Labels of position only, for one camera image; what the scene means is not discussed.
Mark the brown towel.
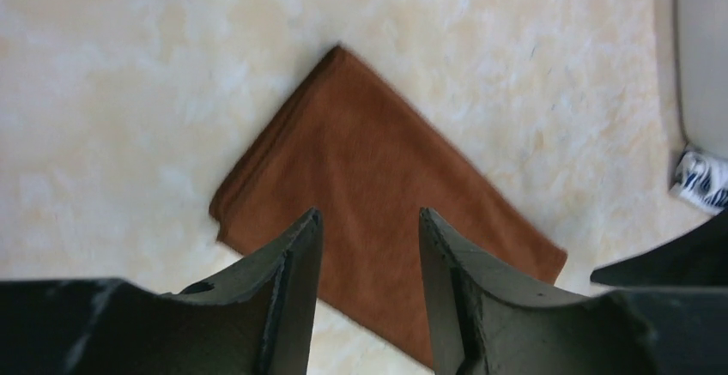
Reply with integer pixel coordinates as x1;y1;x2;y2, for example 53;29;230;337
209;45;567;366

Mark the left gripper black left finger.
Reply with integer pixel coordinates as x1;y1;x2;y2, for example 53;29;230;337
1;209;324;374

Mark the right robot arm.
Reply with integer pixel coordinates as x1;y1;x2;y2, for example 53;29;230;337
590;211;727;287

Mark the white plastic bin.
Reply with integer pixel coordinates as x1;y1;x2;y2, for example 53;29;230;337
676;0;727;159

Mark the blue white striped towel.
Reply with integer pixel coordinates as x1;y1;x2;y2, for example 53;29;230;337
670;144;727;215

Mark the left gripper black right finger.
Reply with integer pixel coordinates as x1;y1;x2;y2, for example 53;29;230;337
419;209;727;374

